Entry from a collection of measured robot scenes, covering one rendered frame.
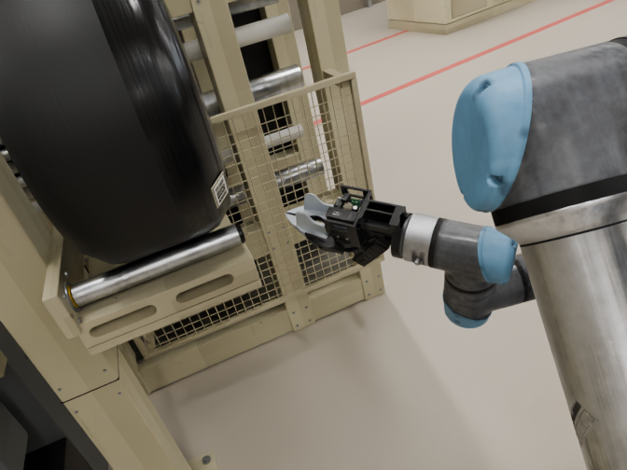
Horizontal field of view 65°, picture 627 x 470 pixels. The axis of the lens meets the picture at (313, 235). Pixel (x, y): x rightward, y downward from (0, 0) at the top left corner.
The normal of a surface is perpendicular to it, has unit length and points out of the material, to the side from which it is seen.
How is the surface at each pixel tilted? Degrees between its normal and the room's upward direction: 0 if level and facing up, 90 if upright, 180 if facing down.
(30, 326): 90
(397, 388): 0
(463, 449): 0
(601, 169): 52
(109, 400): 90
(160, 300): 90
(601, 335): 57
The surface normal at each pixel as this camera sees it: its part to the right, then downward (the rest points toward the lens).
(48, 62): 0.19, -0.05
